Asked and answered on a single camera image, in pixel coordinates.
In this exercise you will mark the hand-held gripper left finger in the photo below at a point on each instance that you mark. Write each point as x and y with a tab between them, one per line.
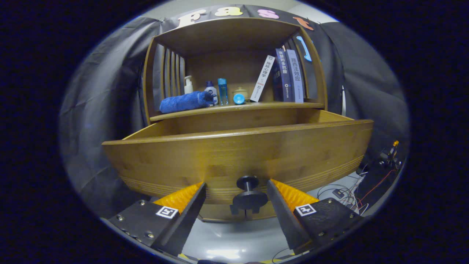
185	220

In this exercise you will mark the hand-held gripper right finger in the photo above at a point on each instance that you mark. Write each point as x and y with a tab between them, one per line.
287	220

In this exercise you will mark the black drawer knob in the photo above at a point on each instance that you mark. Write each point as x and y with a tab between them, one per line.
249	200

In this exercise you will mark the wooden drawer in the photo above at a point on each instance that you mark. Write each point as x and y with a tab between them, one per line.
238	154

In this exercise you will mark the small blue plastic cup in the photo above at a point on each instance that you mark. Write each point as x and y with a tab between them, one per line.
239	99

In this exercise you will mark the wooden countertop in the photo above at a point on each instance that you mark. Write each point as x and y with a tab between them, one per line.
256	106

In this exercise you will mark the wooden cabinet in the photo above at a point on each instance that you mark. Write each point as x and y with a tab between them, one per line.
227	36

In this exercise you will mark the small black adapter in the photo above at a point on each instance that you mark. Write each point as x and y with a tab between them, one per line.
338	193

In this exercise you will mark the blue folded towel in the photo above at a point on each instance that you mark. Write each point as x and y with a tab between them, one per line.
183	102

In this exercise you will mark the black and orange clamp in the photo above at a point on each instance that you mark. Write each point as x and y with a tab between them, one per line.
388	156

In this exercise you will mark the white pump bottle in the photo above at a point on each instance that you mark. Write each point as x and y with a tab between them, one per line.
188	87

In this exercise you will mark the white tube with blue cap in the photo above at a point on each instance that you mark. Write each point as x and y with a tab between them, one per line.
210	89

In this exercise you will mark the clear blue bottle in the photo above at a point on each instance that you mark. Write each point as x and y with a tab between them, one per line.
222	91

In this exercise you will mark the beige lidded teacup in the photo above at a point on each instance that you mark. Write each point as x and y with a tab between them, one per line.
242	90

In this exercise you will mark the dark blue book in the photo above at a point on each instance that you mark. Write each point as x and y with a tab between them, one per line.
284	77

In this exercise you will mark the light purple book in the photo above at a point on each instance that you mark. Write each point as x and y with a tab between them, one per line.
295	77

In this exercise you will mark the white book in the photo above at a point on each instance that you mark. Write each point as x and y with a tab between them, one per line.
262	79

